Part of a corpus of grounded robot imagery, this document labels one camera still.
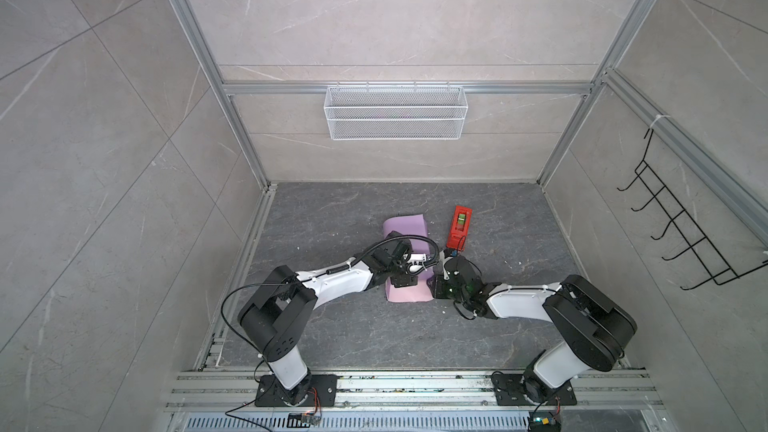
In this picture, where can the black wire hook rack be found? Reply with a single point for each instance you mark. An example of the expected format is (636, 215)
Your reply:
(717, 269)

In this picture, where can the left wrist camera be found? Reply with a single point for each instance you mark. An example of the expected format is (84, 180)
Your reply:
(417, 261)

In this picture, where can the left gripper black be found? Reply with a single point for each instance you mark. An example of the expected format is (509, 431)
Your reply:
(407, 279)

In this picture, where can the red tape dispenser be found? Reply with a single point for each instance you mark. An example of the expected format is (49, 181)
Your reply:
(459, 229)

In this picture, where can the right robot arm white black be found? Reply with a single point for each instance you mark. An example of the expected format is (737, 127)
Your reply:
(594, 330)

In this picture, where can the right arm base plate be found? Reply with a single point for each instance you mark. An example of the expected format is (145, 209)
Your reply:
(521, 390)

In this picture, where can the white wire mesh basket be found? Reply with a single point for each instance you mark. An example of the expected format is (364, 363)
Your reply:
(356, 113)

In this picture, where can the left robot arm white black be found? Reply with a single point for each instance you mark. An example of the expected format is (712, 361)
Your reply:
(276, 315)

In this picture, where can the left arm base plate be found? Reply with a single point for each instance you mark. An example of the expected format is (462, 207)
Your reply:
(313, 389)

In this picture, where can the aluminium rail base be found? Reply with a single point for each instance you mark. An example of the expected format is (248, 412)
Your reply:
(236, 399)

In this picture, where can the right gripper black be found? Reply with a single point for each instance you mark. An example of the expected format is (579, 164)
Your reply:
(436, 288)

